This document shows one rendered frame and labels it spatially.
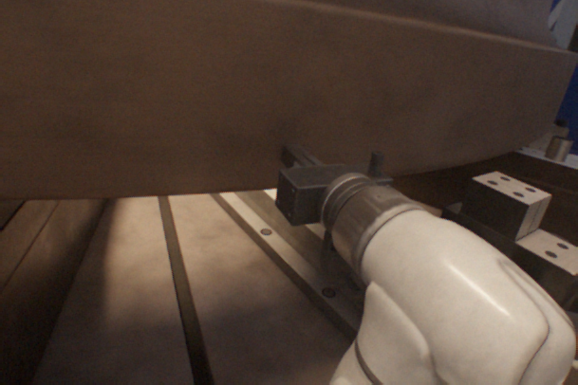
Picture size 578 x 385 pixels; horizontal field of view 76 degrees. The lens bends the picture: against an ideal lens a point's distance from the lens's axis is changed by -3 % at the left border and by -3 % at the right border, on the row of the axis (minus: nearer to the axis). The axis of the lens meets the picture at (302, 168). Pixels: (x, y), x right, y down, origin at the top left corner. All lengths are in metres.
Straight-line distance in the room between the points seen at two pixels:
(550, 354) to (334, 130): 0.40
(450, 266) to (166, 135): 0.36
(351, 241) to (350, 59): 0.29
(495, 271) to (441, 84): 0.46
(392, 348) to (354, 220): 0.11
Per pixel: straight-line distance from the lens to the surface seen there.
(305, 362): 1.04
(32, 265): 0.98
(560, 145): 1.86
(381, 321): 0.32
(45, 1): 0.48
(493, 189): 0.84
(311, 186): 0.40
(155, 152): 0.51
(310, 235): 1.23
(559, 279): 0.83
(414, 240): 0.31
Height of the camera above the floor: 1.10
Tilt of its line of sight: 23 degrees down
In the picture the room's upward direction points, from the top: 9 degrees clockwise
